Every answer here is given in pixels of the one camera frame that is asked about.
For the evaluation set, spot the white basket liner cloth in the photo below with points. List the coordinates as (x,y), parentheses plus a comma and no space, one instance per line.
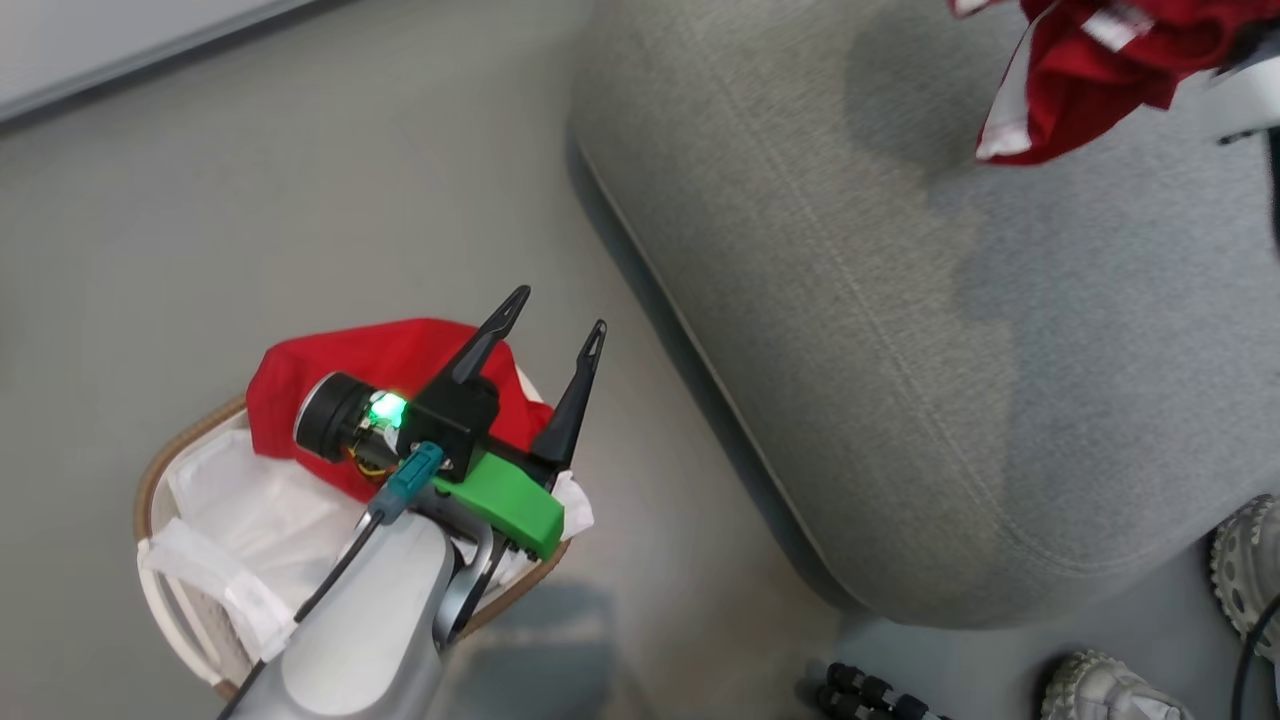
(250,520)

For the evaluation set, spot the grey fabric sofa seat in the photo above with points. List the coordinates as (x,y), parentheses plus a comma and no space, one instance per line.
(900,300)

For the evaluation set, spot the black ribbed tripod legs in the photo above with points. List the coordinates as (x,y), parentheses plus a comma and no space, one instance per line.
(870,695)

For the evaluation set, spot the woven wicker laundry basket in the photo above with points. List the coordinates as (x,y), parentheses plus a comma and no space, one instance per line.
(160,470)

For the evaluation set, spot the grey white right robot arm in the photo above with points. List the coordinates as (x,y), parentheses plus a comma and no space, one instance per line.
(1250,100)

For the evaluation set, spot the red garment with white trim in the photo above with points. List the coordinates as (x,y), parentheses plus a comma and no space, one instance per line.
(1090,70)

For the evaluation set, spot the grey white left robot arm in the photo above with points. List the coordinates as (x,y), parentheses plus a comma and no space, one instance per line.
(370,630)

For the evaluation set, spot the grey knit sneaker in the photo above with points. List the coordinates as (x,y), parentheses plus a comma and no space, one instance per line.
(1110,692)
(1245,570)

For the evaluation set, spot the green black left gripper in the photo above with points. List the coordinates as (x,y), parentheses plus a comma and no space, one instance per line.
(500,500)

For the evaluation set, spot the red garment plain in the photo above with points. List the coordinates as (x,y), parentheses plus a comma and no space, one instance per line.
(330,375)

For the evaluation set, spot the black round wrist camera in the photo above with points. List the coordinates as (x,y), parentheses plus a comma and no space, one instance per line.
(335,415)

